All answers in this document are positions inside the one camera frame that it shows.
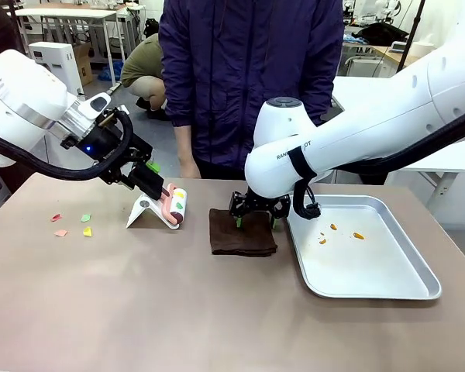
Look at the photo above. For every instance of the white box machine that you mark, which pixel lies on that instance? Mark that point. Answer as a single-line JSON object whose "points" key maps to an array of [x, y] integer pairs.
{"points": [[56, 64]]}

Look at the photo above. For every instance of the black garment pile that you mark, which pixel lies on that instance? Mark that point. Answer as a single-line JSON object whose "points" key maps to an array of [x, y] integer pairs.
{"points": [[379, 34]]}

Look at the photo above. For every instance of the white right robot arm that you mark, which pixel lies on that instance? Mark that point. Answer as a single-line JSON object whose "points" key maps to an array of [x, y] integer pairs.
{"points": [[372, 116]]}

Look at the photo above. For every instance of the white paper roll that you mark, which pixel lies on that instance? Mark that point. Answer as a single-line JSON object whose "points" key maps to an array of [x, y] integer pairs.
{"points": [[422, 47]]}

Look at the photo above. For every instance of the pink paper scrap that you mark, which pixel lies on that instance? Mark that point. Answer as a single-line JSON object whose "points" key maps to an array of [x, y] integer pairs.
{"points": [[60, 233]]}

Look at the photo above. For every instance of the black stand pole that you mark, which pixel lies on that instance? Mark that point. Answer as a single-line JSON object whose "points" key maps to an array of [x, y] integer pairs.
{"points": [[410, 35]]}

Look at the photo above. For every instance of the white side table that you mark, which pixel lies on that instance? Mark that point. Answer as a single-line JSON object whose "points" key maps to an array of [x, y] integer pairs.
{"points": [[449, 162]]}

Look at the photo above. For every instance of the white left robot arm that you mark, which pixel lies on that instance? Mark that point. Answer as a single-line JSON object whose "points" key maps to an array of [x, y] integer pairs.
{"points": [[15, 97]]}

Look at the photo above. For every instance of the yellow paper scrap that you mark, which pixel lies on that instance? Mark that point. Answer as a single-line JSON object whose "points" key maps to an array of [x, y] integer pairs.
{"points": [[87, 231]]}

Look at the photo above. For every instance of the silver metal tray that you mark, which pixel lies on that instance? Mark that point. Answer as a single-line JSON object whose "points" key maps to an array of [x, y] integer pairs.
{"points": [[356, 267]]}

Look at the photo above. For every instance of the person's right forearm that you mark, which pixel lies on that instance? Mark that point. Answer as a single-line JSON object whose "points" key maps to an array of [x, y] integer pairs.
{"points": [[183, 141]]}

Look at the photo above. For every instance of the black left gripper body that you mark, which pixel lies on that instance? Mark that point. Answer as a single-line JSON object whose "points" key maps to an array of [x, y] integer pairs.
{"points": [[100, 143]]}

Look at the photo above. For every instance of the green paper scrap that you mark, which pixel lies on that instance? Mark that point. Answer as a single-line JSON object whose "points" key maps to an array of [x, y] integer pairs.
{"points": [[86, 218]]}

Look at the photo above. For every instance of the cardboard box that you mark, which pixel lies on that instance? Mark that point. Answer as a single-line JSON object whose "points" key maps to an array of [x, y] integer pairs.
{"points": [[84, 64]]}

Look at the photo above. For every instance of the person's dark trousers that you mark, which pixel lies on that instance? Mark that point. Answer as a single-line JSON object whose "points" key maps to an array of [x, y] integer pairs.
{"points": [[221, 170]]}

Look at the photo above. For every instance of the red paper scrap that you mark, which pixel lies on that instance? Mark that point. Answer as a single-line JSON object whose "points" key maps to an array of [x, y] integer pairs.
{"points": [[56, 217]]}

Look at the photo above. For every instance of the person in purple jacket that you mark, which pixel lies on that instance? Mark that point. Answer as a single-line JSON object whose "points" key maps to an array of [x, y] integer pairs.
{"points": [[236, 69]]}

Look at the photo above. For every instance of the person's right hand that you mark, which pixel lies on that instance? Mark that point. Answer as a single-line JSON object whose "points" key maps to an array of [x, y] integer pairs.
{"points": [[188, 168]]}

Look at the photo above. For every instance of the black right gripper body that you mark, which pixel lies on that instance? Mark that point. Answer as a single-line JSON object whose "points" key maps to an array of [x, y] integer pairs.
{"points": [[259, 202]]}

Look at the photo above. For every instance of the white roller stand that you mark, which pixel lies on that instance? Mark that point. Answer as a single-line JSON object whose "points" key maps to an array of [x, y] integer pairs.
{"points": [[141, 211]]}

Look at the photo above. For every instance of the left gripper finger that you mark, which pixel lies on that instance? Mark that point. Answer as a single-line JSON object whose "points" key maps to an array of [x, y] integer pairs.
{"points": [[152, 166], [147, 182]]}

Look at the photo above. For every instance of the brown cloth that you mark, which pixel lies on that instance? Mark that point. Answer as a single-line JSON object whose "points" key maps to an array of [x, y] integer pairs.
{"points": [[242, 240]]}

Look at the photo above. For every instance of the wooden background table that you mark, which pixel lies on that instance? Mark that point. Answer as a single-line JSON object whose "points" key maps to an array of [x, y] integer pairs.
{"points": [[391, 58]]}

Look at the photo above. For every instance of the white background table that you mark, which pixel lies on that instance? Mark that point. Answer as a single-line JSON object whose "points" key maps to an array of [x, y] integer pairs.
{"points": [[66, 13]]}

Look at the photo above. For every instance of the pink white lint roller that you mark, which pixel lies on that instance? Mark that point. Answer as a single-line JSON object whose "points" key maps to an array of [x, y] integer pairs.
{"points": [[176, 205]]}

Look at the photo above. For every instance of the crouching person olive shirt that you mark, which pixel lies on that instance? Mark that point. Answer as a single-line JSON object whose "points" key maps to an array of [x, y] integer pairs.
{"points": [[143, 66]]}

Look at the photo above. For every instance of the blue bag on floor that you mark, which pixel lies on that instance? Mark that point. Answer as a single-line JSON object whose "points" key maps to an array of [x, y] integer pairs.
{"points": [[112, 71]]}

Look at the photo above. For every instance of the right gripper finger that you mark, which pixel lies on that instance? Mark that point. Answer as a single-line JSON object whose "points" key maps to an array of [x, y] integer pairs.
{"points": [[277, 221], [239, 219]]}

